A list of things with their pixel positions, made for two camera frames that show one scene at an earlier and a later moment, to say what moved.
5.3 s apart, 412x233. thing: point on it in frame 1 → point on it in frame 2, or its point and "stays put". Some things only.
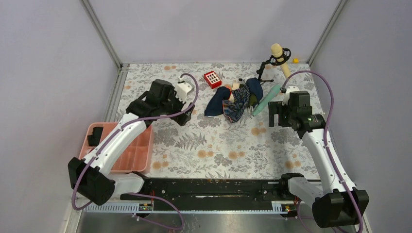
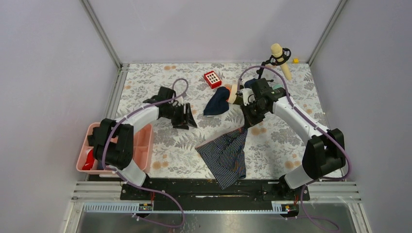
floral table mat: x=228 y=135 stays put
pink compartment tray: x=137 y=157 stays put
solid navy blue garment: x=215 y=107 stays put
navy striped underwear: x=233 y=110 → x=225 y=156
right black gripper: x=277 y=108 → x=249 y=120
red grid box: x=212 y=78 stays put
